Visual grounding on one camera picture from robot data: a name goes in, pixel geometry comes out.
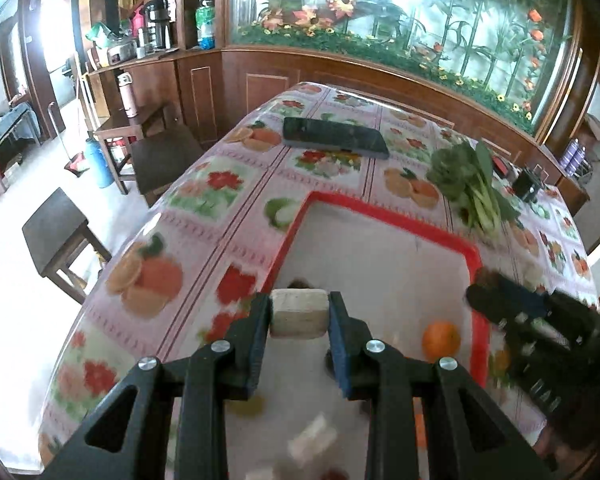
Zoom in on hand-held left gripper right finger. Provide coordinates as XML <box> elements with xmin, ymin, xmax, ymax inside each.
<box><xmin>328</xmin><ymin>290</ymin><xmax>553</xmax><ymax>480</ymax></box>

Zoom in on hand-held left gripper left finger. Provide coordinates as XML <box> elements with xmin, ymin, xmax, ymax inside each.
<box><xmin>40</xmin><ymin>293</ymin><xmax>273</xmax><ymax>480</ymax></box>

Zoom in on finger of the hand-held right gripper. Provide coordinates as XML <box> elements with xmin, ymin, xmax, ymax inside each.
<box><xmin>500</xmin><ymin>278</ymin><xmax>552</xmax><ymax>309</ymax></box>
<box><xmin>466</xmin><ymin>285</ymin><xmax>547</xmax><ymax>327</ymax></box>

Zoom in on white sugarcane chunk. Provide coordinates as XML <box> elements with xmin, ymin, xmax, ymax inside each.
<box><xmin>287</xmin><ymin>415</ymin><xmax>338</xmax><ymax>466</ymax></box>
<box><xmin>270</xmin><ymin>288</ymin><xmax>330</xmax><ymax>339</ymax></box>

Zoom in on red rimmed white tray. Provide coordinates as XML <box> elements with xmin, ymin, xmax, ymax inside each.
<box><xmin>160</xmin><ymin>191</ymin><xmax>492</xmax><ymax>480</ymax></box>

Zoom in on black device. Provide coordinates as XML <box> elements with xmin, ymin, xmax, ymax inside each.
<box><xmin>512</xmin><ymin>167</ymin><xmax>546</xmax><ymax>203</ymax></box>

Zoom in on wooden cabinet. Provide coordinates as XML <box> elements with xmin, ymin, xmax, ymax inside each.
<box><xmin>545</xmin><ymin>145</ymin><xmax>592</xmax><ymax>216</ymax></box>

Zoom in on green bok choy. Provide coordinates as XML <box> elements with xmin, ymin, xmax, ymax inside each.
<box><xmin>426</xmin><ymin>140</ymin><xmax>521</xmax><ymax>233</ymax></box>

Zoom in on floral fruit print tablecloth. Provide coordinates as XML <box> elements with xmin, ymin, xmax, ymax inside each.
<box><xmin>37</xmin><ymin>81</ymin><xmax>600</xmax><ymax>480</ymax></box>

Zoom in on wooden chair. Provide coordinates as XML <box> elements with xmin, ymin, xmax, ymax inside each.
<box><xmin>94</xmin><ymin>102</ymin><xmax>206</xmax><ymax>206</ymax></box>

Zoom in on dark wooden stool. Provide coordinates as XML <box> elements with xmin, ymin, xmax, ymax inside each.
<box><xmin>22</xmin><ymin>187</ymin><xmax>112</xmax><ymax>306</ymax></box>

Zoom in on blue water bottle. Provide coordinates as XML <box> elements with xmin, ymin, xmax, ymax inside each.
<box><xmin>84</xmin><ymin>132</ymin><xmax>115</xmax><ymax>188</ymax></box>

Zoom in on pink white thermos flask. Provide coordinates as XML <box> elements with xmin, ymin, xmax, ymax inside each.
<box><xmin>117</xmin><ymin>72</ymin><xmax>138</xmax><ymax>118</ymax></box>

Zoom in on painted flower glass panel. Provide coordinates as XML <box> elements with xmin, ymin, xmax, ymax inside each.
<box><xmin>227</xmin><ymin>0</ymin><xmax>576</xmax><ymax>133</ymax></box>

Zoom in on green plastic bottle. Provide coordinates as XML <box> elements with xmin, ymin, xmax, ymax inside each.
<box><xmin>196</xmin><ymin>0</ymin><xmax>217</xmax><ymax>51</ymax></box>

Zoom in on black thermos jug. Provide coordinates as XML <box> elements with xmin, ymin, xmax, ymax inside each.
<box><xmin>144</xmin><ymin>0</ymin><xmax>173</xmax><ymax>51</ymax></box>

